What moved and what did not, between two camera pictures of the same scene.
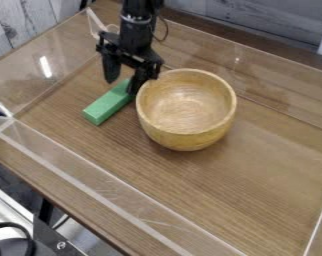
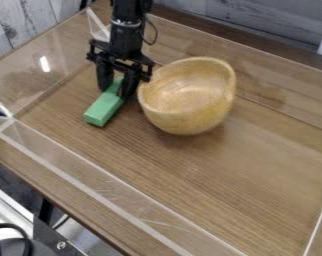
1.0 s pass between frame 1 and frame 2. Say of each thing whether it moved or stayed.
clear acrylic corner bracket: stayed
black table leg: stayed
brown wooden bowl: moved
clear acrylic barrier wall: stayed
